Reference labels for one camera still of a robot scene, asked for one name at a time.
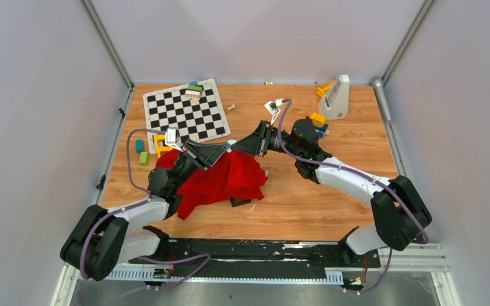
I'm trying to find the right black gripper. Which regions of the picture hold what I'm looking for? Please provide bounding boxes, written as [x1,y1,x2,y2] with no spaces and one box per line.
[231,120,303,157]

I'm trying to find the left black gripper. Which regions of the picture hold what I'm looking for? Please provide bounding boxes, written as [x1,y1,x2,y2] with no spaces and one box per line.
[171,139,230,193]

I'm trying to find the red garment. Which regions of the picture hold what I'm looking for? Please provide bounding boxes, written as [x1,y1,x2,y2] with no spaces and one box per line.
[177,150,267,220]

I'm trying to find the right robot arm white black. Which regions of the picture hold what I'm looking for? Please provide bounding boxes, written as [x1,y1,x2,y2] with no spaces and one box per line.
[231,119,432,266]

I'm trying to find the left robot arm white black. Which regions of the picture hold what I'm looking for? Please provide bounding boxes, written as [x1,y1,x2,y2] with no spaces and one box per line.
[59,140,230,281]

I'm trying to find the black white chessboard mat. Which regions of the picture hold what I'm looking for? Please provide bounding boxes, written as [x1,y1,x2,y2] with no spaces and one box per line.
[143,78,231,142]

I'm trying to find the green block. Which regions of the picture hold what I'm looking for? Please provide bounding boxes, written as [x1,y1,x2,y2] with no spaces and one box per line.
[139,151,150,166]

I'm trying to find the toy train car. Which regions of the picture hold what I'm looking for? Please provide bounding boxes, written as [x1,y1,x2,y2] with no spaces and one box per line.
[308,112,330,138]

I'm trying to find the stacked toy blocks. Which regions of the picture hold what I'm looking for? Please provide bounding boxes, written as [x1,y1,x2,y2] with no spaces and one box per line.
[185,82,204,100]

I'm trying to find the teal block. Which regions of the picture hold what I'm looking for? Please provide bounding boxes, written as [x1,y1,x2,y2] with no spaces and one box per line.
[135,139,144,153]

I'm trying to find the yellow toy piece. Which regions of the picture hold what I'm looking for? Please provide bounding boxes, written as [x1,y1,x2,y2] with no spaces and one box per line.
[316,80,334,98]

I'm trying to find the white wedge stand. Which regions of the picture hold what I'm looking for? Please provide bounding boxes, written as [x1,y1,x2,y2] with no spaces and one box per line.
[318,75,350,120]

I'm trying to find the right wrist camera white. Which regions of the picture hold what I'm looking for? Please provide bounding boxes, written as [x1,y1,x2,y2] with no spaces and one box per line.
[264,99,283,115]

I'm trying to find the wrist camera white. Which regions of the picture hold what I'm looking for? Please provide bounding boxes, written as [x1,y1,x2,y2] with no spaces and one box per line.
[164,127,181,150]
[264,99,283,115]

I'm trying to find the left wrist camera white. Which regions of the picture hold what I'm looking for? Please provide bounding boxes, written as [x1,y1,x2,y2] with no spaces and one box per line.
[164,127,181,150]

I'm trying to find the black square frame under garment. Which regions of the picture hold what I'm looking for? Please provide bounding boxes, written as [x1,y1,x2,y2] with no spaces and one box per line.
[230,197,251,208]

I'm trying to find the yellow triangular toy frame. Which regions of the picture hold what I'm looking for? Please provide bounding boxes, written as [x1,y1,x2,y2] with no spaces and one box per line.
[153,134,173,158]

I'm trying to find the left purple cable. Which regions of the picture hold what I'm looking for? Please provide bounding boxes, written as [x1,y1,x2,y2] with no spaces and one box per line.
[78,128,170,281]

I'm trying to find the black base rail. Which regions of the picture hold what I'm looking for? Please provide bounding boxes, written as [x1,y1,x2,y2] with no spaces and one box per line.
[150,238,381,279]

